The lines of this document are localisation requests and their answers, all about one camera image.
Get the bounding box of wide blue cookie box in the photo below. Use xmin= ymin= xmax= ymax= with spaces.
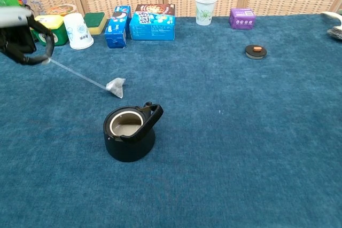
xmin=129 ymin=4 xmax=176 ymax=41

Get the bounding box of upturned white paper cup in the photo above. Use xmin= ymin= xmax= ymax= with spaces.
xmin=63 ymin=12 xmax=95 ymax=50

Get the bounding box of black lid orange knob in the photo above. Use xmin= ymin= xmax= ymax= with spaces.
xmin=245 ymin=44 xmax=268 ymax=60

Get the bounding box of green and yellow sponge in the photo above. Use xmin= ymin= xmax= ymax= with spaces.
xmin=83 ymin=11 xmax=107 ymax=36

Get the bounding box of orange sealed food cup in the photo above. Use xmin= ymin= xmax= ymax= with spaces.
xmin=46 ymin=4 xmax=78 ymax=17

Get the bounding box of clear glass dish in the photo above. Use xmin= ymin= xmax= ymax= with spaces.
xmin=327 ymin=26 xmax=342 ymax=41

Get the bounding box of green tub with yellow lid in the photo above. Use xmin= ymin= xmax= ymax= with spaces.
xmin=32 ymin=14 xmax=69 ymax=47

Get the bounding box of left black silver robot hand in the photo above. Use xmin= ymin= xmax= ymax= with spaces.
xmin=0 ymin=6 xmax=56 ymax=66

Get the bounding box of narrow blue cookie box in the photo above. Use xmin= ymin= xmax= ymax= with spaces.
xmin=104 ymin=5 xmax=133 ymax=49

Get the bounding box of stack of white paper cups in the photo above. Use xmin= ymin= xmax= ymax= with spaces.
xmin=195 ymin=0 xmax=219 ymax=26

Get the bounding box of tea bag with string tag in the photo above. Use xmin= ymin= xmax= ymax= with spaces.
xmin=42 ymin=57 xmax=126 ymax=99

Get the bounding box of small purple box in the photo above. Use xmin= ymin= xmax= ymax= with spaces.
xmin=229 ymin=8 xmax=257 ymax=30

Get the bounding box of blue carpet table cover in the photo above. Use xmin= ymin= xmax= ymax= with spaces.
xmin=0 ymin=13 xmax=342 ymax=228

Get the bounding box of black cast iron teapot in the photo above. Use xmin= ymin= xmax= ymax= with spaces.
xmin=103 ymin=101 xmax=164 ymax=163

